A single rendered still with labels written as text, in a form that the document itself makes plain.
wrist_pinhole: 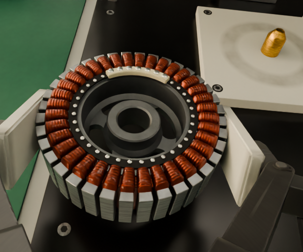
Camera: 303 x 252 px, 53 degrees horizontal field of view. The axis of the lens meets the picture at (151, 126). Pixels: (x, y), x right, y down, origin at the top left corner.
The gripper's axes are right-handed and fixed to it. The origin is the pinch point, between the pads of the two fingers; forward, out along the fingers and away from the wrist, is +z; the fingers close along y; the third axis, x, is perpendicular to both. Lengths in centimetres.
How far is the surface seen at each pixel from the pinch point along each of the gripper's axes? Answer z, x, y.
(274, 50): 14.5, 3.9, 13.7
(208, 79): 11.3, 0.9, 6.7
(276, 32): 14.3, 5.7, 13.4
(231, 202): 1.6, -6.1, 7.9
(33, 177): 4.4, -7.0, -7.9
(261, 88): 10.9, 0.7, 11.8
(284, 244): -0.9, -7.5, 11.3
